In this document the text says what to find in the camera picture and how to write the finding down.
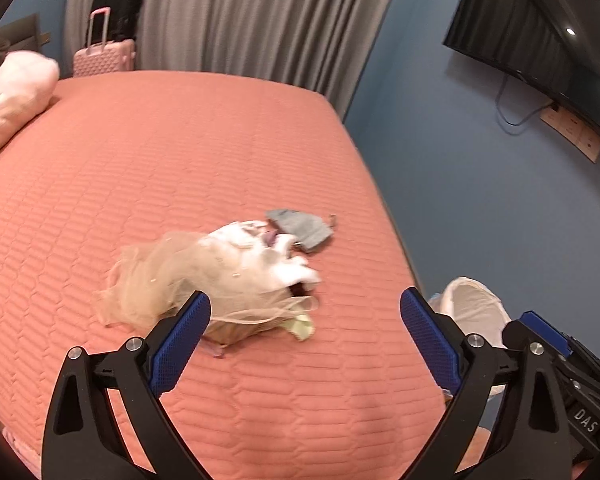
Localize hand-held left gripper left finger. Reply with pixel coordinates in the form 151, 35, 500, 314
41, 290, 213, 480

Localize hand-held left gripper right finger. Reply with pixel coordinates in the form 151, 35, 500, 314
400, 287, 576, 480

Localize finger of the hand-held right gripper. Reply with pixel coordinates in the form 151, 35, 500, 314
502, 311, 573, 361

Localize beige mesh net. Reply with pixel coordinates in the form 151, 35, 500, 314
94, 231, 321, 348

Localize white cloth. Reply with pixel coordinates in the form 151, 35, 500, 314
200, 219, 323, 293

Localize yellow-green cloth scrap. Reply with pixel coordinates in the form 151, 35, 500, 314
280, 305, 315, 343

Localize bed with salmon quilted cover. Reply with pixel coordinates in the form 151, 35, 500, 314
0, 70, 491, 480

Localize pink hard-shell suitcase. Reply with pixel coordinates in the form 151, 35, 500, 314
73, 7, 137, 78

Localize pink fluffy pillow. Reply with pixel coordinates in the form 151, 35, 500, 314
0, 51, 60, 173

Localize grey curtain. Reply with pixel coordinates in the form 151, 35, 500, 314
62, 0, 406, 116

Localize black suitcase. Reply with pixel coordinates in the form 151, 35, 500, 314
87, 0, 147, 43

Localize grey drawstring pouch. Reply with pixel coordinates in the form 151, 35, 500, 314
266, 208, 338, 252

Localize beige wall socket panel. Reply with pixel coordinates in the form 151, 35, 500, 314
540, 105, 600, 163

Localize black television cable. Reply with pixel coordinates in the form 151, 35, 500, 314
495, 72, 556, 133

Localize wall-mounted black television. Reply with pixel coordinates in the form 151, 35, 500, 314
442, 0, 600, 153

